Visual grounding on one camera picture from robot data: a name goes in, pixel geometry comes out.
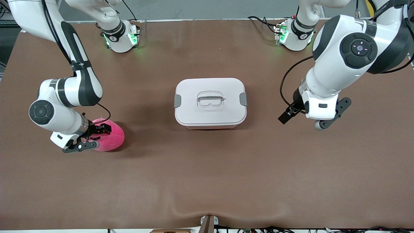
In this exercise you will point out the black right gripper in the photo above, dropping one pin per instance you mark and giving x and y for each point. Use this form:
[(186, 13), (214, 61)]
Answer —
[(94, 130)]

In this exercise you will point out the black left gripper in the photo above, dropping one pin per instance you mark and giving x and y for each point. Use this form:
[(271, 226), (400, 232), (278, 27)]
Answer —
[(296, 99)]

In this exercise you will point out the pink plush toy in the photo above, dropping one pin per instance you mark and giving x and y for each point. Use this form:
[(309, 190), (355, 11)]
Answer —
[(113, 139)]

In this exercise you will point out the white box lid grey latches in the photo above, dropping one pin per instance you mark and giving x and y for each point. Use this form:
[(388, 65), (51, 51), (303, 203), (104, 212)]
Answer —
[(194, 113)]

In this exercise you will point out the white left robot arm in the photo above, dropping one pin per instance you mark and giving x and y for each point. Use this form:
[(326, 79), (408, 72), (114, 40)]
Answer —
[(330, 74)]

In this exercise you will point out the pink plastic box base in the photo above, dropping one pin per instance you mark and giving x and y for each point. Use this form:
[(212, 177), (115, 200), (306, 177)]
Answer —
[(210, 127)]

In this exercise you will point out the brown table mat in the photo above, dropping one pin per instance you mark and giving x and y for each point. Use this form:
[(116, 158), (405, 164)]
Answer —
[(207, 178)]

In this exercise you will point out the brown wooden board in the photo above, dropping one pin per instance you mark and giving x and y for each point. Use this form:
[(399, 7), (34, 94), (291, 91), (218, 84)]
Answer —
[(171, 231)]

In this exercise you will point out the metal table edge clamp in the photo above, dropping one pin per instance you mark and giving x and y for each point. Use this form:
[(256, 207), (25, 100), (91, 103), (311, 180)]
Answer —
[(208, 225)]

